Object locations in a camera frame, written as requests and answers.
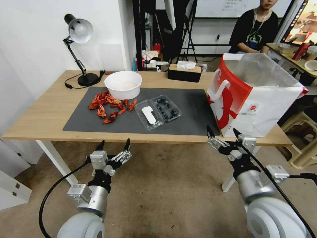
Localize black desk lamp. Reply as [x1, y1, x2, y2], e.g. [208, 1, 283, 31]
[62, 14, 99, 87]

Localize black folding stand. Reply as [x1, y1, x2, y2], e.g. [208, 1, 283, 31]
[174, 0, 199, 64]

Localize black tissue box wooden lid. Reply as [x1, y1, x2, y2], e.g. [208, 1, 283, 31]
[168, 64, 202, 83]

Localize black metal shelf frame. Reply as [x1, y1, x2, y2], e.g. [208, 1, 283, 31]
[132, 0, 155, 72]

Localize wooden table white legs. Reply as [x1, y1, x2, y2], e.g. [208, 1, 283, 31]
[1, 70, 293, 193]

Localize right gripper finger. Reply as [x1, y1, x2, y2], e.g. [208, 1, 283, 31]
[233, 128, 246, 149]
[206, 125, 230, 155]

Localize white cabinet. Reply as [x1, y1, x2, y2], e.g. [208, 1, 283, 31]
[0, 138, 33, 211]

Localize blueberries in container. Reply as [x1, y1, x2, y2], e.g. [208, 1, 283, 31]
[154, 98, 179, 120]

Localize whiteboard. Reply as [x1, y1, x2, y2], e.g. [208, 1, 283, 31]
[195, 0, 296, 18]

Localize person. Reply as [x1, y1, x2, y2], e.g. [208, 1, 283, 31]
[229, 0, 279, 55]

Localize display screen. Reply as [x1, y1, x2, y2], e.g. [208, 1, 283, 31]
[281, 0, 317, 45]

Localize beige plastic stool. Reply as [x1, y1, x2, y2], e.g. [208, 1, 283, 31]
[281, 111, 317, 170]

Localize white tissue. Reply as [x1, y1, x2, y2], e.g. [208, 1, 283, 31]
[177, 61, 196, 71]

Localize red and white takeout bag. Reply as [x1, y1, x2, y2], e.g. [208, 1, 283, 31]
[207, 53, 309, 138]

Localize clear plastic takeout container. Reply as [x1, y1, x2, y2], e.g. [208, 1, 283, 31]
[134, 95, 182, 131]

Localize red drink can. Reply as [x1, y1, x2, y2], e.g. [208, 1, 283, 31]
[292, 42, 311, 61]

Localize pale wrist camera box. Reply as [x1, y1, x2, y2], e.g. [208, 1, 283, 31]
[241, 136, 257, 152]
[90, 150, 108, 172]

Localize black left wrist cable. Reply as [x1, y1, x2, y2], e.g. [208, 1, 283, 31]
[39, 156, 93, 238]

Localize short black right wrist cable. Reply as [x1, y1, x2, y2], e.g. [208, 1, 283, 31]
[287, 172, 317, 179]

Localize long black right wrist cable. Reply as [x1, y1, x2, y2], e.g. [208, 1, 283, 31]
[244, 145, 314, 238]

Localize black lamp cord with switch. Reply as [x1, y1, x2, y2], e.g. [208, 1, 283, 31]
[65, 72, 83, 89]

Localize dark grey desk mat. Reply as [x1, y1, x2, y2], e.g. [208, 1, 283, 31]
[62, 86, 221, 136]

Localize beige side table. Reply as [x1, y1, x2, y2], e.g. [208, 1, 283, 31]
[266, 42, 317, 84]

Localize white round plate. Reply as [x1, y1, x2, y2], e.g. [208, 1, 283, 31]
[304, 60, 317, 72]

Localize white label on container lid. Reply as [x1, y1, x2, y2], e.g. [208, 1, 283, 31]
[141, 106, 157, 125]

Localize white paper bowl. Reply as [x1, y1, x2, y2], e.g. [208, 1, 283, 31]
[104, 71, 142, 100]

